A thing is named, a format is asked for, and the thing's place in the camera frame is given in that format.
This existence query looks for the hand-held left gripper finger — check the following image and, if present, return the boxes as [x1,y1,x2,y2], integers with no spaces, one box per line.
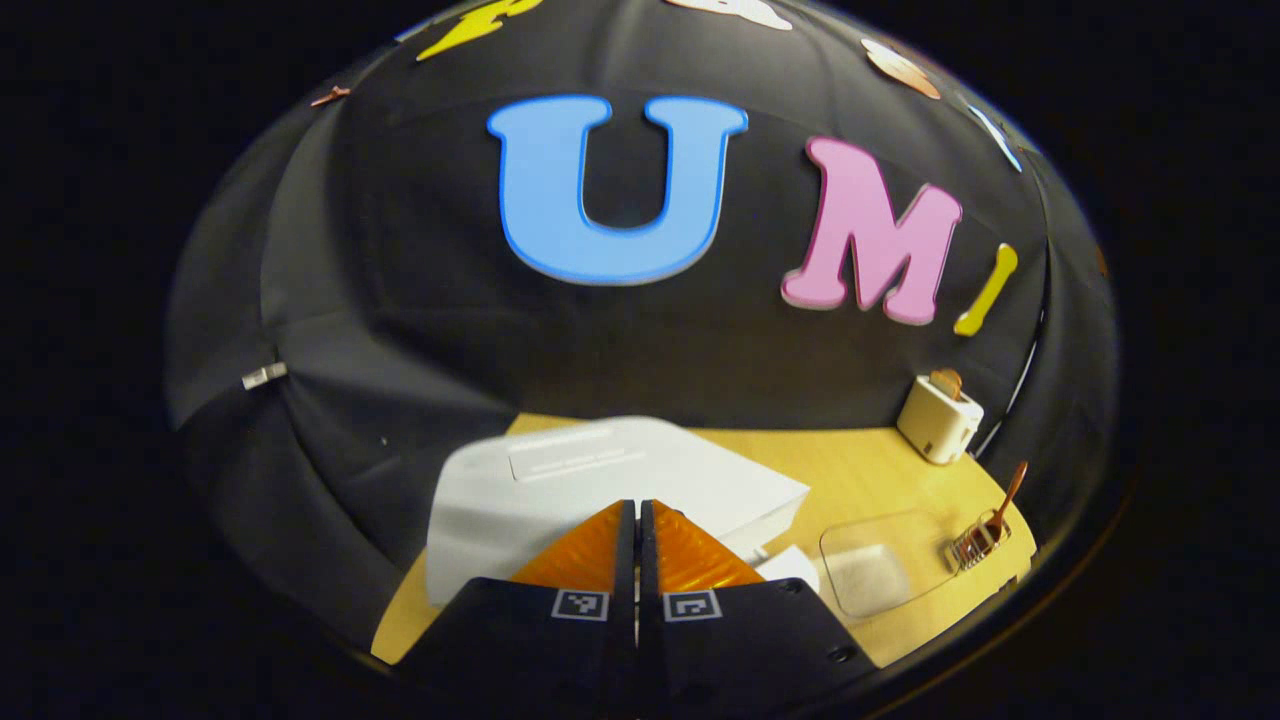
[640,498,881,716]
[395,498,639,716]

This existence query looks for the white rice cooker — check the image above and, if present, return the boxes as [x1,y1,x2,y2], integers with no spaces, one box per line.
[425,415,823,609]

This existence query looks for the clear box of rice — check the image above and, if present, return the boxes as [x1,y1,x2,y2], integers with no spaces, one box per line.
[819,510,963,620]

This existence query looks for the black backdrop cloth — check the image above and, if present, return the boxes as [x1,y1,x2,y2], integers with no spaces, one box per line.
[165,0,1121,651]

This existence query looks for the white toaster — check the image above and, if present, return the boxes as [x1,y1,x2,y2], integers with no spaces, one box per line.
[897,375,986,466]

